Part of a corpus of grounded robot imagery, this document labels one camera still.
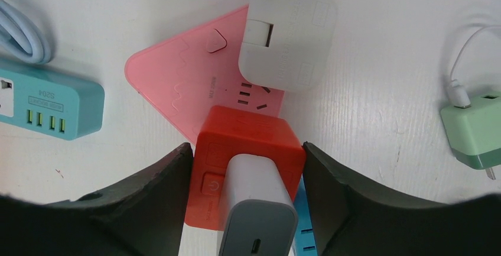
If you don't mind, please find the blue small adapter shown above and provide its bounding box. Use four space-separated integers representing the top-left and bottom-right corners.
292 178 318 256

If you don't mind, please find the light blue cable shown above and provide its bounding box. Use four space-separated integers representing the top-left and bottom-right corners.
0 0 53 66

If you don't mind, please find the teal power strip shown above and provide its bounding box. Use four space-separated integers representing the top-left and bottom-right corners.
1 59 105 141

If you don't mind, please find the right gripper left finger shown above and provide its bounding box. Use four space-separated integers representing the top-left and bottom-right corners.
1 142 194 255

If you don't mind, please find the white square charger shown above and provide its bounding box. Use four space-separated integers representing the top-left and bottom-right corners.
238 0 337 92

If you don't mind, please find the pink triangular power strip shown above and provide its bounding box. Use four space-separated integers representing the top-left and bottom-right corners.
125 6 285 143

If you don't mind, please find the light green plug charger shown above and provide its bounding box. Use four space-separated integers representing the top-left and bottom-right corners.
440 25 501 180

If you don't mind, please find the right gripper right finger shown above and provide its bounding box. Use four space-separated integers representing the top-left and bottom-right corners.
303 142 500 255

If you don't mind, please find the red cube adapter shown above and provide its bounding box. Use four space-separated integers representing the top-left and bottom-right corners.
184 106 306 230

